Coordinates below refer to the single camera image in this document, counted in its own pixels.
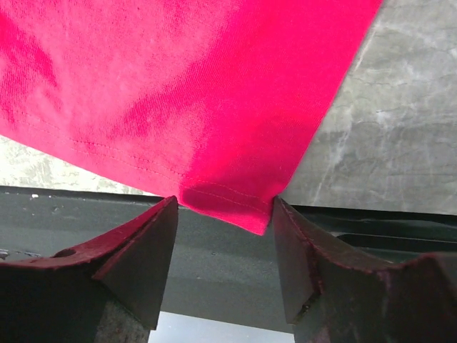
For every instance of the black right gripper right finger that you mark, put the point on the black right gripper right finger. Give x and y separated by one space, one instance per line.
351 275

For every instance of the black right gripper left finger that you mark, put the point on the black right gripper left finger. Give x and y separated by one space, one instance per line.
108 289

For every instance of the magenta pink t-shirt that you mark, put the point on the magenta pink t-shirt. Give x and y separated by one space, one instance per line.
213 102

